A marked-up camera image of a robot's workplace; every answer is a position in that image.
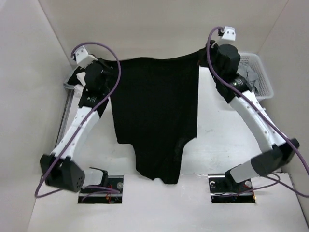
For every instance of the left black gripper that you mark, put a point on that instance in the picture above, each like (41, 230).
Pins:
(107, 68)

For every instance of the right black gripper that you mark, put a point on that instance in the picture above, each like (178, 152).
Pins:
(203, 52)

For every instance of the black tank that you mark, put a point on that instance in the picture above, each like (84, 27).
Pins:
(73, 80)
(154, 109)

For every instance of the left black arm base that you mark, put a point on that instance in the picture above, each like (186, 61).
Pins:
(101, 188)

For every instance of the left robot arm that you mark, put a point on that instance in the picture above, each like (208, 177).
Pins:
(59, 169)

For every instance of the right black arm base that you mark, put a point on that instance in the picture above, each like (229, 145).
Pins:
(221, 192)

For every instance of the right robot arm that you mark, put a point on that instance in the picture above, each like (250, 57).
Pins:
(276, 149)

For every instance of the upper folded white tank top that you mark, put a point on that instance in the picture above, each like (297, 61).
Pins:
(81, 78)

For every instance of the folded white tank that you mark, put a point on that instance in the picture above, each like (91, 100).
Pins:
(81, 78)
(78, 91)

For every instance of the lower folded white tank top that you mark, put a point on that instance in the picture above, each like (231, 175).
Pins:
(78, 91)

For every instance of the folded black tank top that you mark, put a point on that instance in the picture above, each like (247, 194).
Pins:
(73, 80)

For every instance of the grey tank top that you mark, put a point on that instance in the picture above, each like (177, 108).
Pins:
(250, 75)

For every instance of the white plastic basket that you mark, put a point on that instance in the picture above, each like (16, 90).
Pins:
(254, 61)

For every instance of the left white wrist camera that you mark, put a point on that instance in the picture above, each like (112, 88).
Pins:
(82, 57)

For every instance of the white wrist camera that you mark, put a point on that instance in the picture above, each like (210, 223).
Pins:
(82, 57)
(227, 33)

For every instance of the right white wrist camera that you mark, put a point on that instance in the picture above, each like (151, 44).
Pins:
(227, 33)

